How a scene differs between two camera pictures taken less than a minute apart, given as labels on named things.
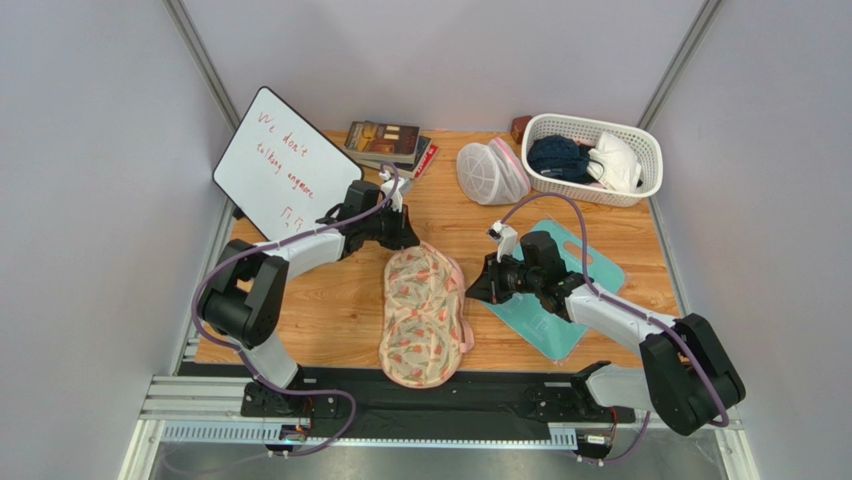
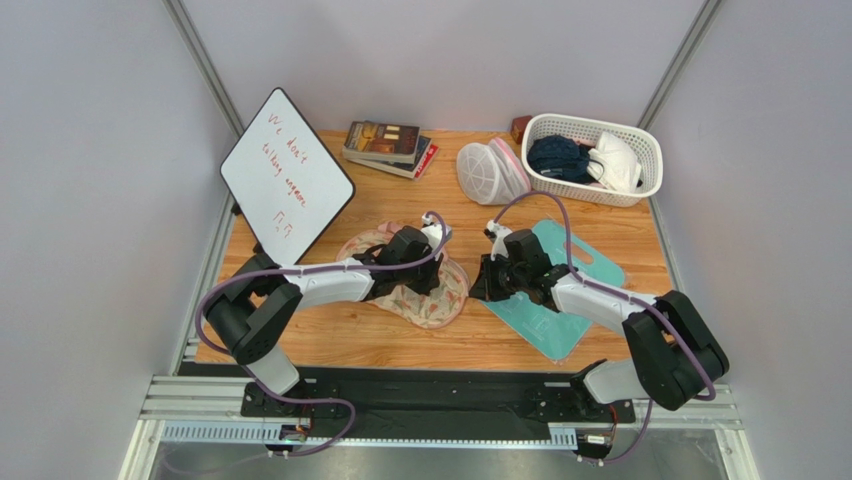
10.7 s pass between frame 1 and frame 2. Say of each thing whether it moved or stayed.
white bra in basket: stayed
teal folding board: stayed
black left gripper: moved
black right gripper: stayed
